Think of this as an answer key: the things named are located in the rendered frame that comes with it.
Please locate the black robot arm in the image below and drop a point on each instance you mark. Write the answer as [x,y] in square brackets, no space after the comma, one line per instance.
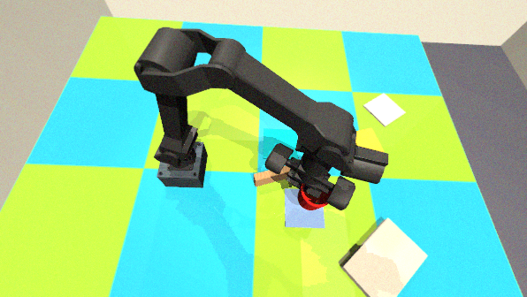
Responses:
[166,68]

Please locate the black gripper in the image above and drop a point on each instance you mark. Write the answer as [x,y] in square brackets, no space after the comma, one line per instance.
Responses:
[342,190]

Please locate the cream flat square slab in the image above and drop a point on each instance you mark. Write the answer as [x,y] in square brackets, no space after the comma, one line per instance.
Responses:
[385,261]

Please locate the yellow rectangular block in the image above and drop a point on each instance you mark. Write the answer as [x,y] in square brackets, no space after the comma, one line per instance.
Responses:
[367,139]

